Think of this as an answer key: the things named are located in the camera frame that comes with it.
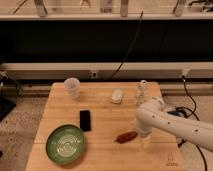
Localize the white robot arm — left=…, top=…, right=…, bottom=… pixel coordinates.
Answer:
left=135, top=97, right=213, bottom=152

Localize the translucent plastic cup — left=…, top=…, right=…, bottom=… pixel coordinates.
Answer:
left=64, top=78, right=80, bottom=99

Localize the clear glass bottle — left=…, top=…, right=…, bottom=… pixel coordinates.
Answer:
left=136, top=80, right=147, bottom=106

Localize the black hanging cable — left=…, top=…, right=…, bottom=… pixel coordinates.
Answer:
left=105, top=9, right=145, bottom=81

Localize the red pepper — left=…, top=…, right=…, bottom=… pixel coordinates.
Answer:
left=115, top=131, right=138, bottom=144

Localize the black floor cable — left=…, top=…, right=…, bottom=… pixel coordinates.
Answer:
left=171, top=75, right=209, bottom=171

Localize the black smartphone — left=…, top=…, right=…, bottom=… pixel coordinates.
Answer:
left=80, top=110, right=91, bottom=132

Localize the small white box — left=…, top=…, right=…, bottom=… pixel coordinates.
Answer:
left=110, top=89, right=124, bottom=104

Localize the blue cable connector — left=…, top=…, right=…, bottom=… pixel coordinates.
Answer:
left=167, top=111, right=181, bottom=117

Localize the green ceramic bowl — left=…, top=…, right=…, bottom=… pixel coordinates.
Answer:
left=46, top=124, right=86, bottom=165

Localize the white wall outlet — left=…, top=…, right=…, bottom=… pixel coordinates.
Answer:
left=91, top=71, right=98, bottom=79

